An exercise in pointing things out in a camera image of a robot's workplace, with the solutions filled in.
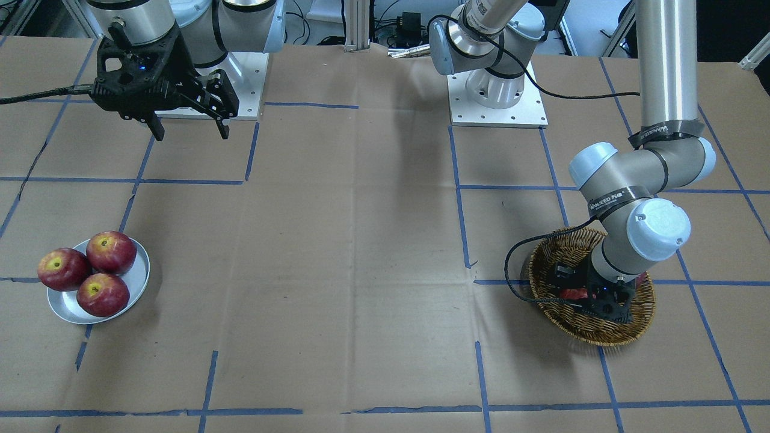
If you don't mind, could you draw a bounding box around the red yellow apple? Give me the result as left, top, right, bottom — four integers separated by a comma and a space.
558, 287, 589, 301

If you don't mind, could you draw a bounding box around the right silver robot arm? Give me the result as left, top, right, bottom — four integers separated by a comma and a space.
87, 1, 285, 141

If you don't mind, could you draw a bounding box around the red apple plate back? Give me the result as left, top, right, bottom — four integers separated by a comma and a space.
86, 231, 137, 275

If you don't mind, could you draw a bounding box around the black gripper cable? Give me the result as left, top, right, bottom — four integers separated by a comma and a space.
0, 87, 97, 106
428, 15, 641, 302

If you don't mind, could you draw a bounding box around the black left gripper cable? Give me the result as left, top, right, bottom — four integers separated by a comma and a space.
428, 15, 641, 302

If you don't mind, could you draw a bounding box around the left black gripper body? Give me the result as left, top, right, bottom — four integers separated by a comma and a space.
546, 257, 636, 324

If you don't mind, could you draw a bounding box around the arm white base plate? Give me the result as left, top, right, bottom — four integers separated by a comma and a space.
446, 64, 549, 128
158, 52, 270, 121

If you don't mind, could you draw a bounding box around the red apple plate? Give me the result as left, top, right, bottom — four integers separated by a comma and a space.
86, 231, 137, 275
37, 248, 93, 292
75, 273, 130, 318

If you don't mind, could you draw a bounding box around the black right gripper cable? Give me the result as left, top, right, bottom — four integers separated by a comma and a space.
0, 87, 97, 106

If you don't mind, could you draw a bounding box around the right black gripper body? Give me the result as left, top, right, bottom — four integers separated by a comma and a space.
90, 24, 203, 120

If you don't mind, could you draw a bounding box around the silver metal plate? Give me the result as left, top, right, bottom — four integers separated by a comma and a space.
47, 239, 150, 325

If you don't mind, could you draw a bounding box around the dark red apple in basket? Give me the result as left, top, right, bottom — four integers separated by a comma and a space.
633, 271, 649, 286

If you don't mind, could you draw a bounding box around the woven wicker basket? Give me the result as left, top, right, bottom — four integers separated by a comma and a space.
522, 227, 656, 347

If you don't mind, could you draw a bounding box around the red apple plate front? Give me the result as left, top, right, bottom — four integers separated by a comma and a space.
75, 273, 130, 318

